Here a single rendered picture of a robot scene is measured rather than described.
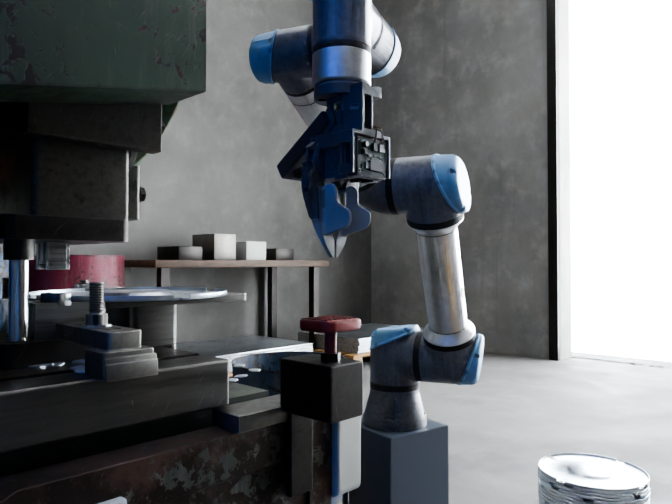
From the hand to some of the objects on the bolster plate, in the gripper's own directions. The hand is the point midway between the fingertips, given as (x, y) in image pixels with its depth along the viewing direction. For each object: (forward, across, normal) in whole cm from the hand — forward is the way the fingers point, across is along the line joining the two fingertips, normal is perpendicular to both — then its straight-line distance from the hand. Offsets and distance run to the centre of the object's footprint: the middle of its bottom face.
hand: (329, 247), depth 75 cm
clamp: (+15, -23, +16) cm, 32 cm away
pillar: (+12, -29, +25) cm, 40 cm away
